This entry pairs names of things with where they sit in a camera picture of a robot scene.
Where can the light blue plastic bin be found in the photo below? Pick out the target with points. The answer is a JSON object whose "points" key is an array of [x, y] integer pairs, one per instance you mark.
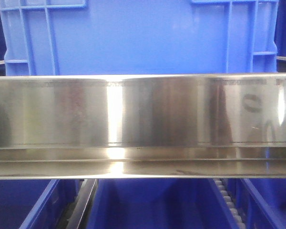
{"points": [[79, 37]]}

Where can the blue bin lower middle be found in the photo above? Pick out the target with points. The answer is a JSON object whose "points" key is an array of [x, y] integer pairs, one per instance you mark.
{"points": [[160, 203]]}

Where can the blue bin lower right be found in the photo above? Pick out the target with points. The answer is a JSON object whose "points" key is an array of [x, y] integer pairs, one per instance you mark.
{"points": [[260, 202]]}

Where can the white roller track right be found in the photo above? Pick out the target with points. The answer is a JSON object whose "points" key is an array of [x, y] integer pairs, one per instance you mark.
{"points": [[229, 202]]}

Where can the dark blue bin upper right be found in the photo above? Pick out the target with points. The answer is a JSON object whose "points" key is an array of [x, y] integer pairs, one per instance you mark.
{"points": [[280, 36]]}

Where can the steel divider rail left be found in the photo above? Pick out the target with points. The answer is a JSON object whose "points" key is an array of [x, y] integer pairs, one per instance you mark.
{"points": [[76, 214]]}

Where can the blue bin lower left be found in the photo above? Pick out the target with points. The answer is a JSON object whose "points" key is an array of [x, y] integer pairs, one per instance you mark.
{"points": [[36, 204]]}

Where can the stainless steel shelf front rail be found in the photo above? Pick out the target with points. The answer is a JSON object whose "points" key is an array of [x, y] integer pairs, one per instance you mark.
{"points": [[127, 126]]}

